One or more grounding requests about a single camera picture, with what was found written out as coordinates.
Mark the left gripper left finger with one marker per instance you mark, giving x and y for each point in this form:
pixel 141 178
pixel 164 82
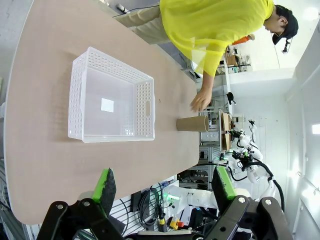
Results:
pixel 75 220

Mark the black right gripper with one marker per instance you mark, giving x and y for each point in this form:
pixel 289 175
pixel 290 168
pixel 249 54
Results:
pixel 242 158

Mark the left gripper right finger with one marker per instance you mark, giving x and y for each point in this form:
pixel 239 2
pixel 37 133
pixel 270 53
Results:
pixel 250 220

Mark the white perforated plastic basket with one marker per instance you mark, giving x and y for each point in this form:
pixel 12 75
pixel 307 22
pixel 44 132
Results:
pixel 100 125

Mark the person right forearm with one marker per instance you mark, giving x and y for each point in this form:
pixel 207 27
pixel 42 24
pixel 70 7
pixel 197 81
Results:
pixel 207 83

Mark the person right hand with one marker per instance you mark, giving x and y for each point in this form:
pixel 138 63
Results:
pixel 201 101

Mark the brown cardboard box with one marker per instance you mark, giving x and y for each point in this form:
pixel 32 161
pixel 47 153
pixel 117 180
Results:
pixel 226 141
pixel 225 122
pixel 231 60

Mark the white pegboard panel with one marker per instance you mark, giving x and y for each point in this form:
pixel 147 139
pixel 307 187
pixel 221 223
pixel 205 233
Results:
pixel 122 212

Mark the black power adapter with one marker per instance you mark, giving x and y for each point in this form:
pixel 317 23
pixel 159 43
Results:
pixel 136 201

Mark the yellow red emergency stop button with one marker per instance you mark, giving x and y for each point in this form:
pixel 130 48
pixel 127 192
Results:
pixel 176 223

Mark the person in yellow shirt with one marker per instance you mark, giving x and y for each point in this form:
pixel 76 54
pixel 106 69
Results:
pixel 200 25

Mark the black baseball cap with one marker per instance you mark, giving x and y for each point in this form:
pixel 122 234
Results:
pixel 291 25

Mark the aluminium frame rack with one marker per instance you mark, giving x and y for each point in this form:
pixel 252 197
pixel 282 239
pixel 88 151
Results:
pixel 210 150

